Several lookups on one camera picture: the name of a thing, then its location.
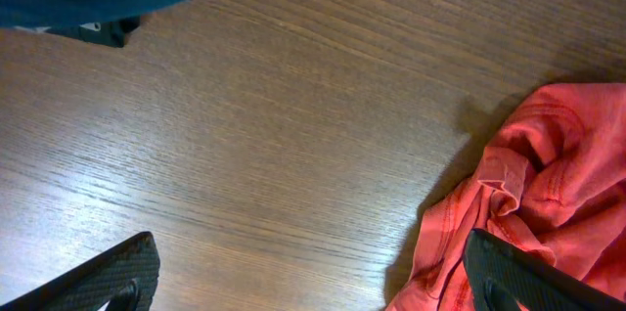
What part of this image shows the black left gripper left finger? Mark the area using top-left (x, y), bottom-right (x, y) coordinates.
top-left (1, 232), bottom-right (160, 311)

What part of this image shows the black folded garment bottom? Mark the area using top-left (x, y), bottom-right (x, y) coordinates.
top-left (46, 17), bottom-right (141, 48)

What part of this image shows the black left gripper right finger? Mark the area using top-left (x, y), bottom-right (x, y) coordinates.
top-left (463, 229), bottom-right (625, 311)

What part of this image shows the orange printed t-shirt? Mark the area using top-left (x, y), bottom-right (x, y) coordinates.
top-left (389, 83), bottom-right (625, 310)

